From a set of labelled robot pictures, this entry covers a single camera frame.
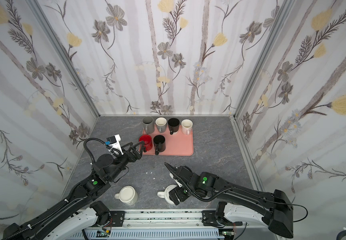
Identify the small grey mug white inside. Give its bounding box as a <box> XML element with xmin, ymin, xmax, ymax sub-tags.
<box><xmin>155</xmin><ymin>117</ymin><xmax>168</xmax><ymax>133</ymax></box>

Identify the pink plastic tray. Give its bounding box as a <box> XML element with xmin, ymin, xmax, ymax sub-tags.
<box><xmin>146</xmin><ymin>125</ymin><xmax>194</xmax><ymax>156</ymax></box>

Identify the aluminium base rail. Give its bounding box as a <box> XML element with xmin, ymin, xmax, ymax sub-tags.
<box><xmin>37</xmin><ymin>208</ymin><xmax>287</xmax><ymax>232</ymax></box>

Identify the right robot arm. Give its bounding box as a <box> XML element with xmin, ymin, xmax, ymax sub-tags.
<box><xmin>165</xmin><ymin>163</ymin><xmax>294</xmax><ymax>239</ymax></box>

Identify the white ribbed mug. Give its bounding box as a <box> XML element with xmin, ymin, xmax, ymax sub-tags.
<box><xmin>157</xmin><ymin>185</ymin><xmax>177</xmax><ymax>205</ymax></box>

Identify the white vented cable duct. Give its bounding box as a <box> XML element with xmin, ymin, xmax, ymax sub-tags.
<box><xmin>85</xmin><ymin>229</ymin><xmax>224</xmax><ymax>240</ymax></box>

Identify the tall grey mug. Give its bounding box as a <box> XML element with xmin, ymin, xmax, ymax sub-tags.
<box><xmin>142</xmin><ymin>117</ymin><xmax>155</xmax><ymax>135</ymax></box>

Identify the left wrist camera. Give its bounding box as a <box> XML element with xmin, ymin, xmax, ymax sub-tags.
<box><xmin>105</xmin><ymin>135</ymin><xmax>123</xmax><ymax>157</ymax></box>

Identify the cream mug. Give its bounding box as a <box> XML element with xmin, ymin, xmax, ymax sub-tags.
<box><xmin>115</xmin><ymin>186</ymin><xmax>139</xmax><ymax>206</ymax></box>

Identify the red mug black handle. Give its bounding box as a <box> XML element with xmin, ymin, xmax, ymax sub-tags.
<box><xmin>139</xmin><ymin>135</ymin><xmax>153</xmax><ymax>153</ymax></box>

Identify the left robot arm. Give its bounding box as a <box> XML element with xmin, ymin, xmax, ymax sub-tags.
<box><xmin>3</xmin><ymin>138</ymin><xmax>145</xmax><ymax>240</ymax></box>

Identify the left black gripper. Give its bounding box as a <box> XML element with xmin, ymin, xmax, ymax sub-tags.
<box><xmin>106</xmin><ymin>141</ymin><xmax>143</xmax><ymax>182</ymax></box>

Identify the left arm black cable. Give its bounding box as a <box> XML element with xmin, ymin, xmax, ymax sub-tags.
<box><xmin>82</xmin><ymin>137</ymin><xmax>108</xmax><ymax>166</ymax></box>

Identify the black mug white base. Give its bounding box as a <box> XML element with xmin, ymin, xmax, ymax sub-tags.
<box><xmin>168</xmin><ymin>118</ymin><xmax>180</xmax><ymax>135</ymax></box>

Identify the pink mug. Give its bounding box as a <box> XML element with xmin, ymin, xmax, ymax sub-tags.
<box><xmin>181</xmin><ymin>119</ymin><xmax>193</xmax><ymax>135</ymax></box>

